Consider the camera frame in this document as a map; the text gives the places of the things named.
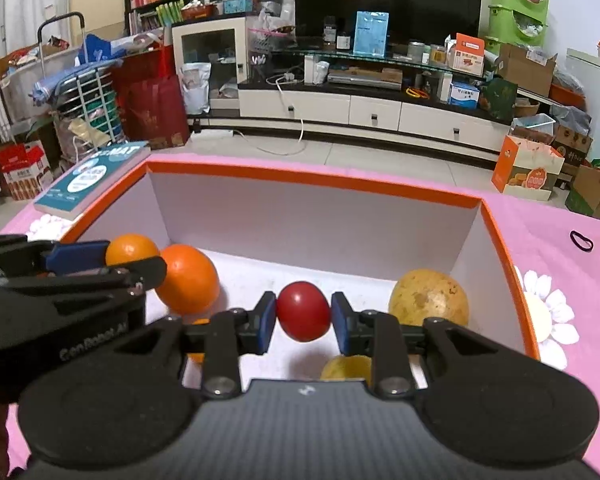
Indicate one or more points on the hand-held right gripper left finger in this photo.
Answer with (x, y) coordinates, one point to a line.
(265, 322)

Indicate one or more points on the blue standing card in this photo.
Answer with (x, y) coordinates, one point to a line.
(371, 35)

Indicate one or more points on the large orange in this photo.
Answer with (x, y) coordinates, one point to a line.
(187, 280)

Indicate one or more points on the yellow lemon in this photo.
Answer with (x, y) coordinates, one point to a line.
(347, 367)

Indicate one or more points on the white glass-door cabinet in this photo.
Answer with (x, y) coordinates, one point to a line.
(240, 40)

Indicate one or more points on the beige standing air conditioner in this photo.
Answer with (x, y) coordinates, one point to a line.
(100, 0)

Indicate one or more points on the yellow speckled pear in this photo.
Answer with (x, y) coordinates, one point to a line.
(427, 297)

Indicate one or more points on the blue and white box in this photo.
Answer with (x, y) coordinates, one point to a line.
(464, 95)

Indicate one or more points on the red tomato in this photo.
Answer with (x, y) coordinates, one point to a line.
(303, 311)

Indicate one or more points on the pink floral tablecloth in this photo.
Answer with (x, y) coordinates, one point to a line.
(580, 320)

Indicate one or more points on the teal book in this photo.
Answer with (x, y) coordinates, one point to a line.
(90, 180)

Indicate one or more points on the red and white carton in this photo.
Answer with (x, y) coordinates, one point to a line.
(25, 172)

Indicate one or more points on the white pouch bag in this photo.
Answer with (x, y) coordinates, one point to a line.
(196, 87)

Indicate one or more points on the orange cardboard box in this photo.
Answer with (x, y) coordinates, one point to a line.
(305, 220)

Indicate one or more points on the green stacked bins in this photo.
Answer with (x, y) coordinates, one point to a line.
(502, 15)

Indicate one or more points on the small orange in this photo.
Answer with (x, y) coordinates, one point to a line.
(196, 358)
(130, 249)

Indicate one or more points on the orange paper gift bag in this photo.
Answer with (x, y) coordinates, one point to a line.
(530, 175)

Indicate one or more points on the red gift bag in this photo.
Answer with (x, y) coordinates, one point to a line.
(155, 110)

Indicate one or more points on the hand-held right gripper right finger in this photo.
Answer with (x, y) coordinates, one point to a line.
(341, 322)

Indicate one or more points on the open brown cardboard box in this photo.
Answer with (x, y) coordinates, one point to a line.
(525, 72)

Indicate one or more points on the dark green bag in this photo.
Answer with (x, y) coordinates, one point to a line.
(499, 99)

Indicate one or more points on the white TV cabinet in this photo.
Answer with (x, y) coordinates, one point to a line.
(330, 107)

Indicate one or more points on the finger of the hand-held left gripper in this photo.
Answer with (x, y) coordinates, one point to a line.
(77, 256)
(150, 272)

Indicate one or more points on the orange and white small box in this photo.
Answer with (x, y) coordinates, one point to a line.
(467, 57)

